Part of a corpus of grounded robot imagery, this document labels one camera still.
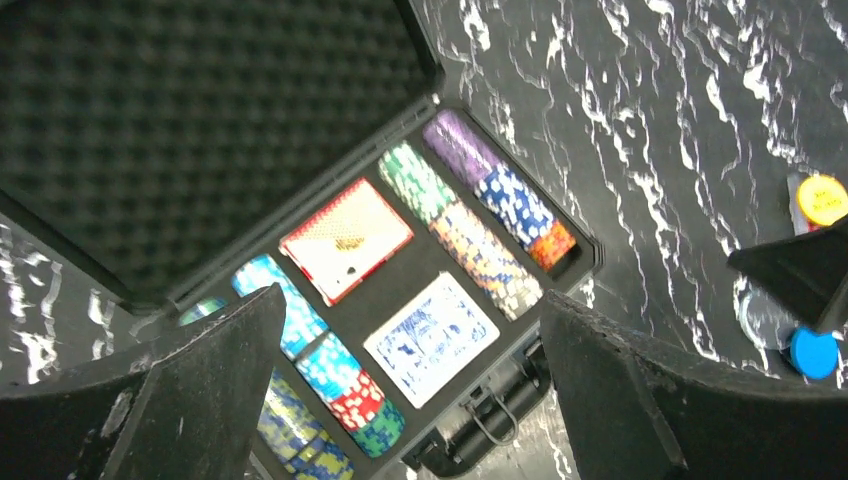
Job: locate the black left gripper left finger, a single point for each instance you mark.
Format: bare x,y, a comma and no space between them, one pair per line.
182,406

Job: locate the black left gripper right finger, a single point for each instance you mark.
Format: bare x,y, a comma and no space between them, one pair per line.
636,407

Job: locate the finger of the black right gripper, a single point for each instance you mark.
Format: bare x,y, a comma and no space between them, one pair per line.
807,274

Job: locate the clear acrylic dealer button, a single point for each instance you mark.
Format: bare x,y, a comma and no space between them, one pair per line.
765,322

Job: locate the blue round button chip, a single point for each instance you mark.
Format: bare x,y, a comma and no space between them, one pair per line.
813,355

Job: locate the blue poker card deck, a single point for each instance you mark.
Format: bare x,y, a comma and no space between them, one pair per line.
432,338

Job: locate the black poker set case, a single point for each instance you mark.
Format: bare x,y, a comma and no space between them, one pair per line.
150,145

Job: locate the yellow round button chip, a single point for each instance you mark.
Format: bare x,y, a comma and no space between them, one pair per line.
822,199

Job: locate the orange blue chip stack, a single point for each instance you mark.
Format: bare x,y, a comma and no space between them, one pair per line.
492,267

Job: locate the light blue red chip stack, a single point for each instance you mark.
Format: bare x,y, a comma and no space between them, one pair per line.
333,373

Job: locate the dark blue chip stack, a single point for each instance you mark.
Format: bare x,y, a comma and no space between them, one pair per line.
525,216

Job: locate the red poker card deck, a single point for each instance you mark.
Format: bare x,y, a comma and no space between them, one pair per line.
346,240

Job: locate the green chip stack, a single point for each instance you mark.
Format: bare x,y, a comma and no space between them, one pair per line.
415,182

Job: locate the purple chip stack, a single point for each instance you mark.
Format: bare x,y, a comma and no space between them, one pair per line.
462,150

